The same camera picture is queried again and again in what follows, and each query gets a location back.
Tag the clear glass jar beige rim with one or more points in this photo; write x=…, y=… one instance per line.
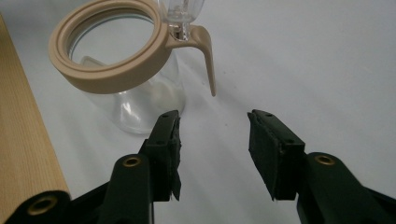
x=124, y=74

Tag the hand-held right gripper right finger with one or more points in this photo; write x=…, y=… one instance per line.
x=280, y=155

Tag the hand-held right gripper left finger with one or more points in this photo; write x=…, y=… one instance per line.
x=162, y=149

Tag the light wooden board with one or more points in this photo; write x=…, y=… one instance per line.
x=21, y=130

